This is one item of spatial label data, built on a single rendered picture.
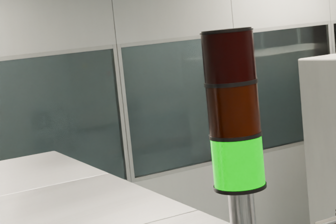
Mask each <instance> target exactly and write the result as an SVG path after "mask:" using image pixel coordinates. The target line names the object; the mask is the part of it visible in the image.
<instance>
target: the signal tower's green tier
mask: <svg viewBox="0 0 336 224"><path fill-rule="evenodd" d="M210 147H211V158H212V168H213V179H214V187H215V188H216V189H218V190H221V191H230V192H237V191H248V190H253V189H257V188H260V187H262V186H264V185H265V183H266V180H265V168H264V156H263V144H262V137H259V138H255V139H251V140H245V141H237V142H216V141H211V140H210Z"/></svg>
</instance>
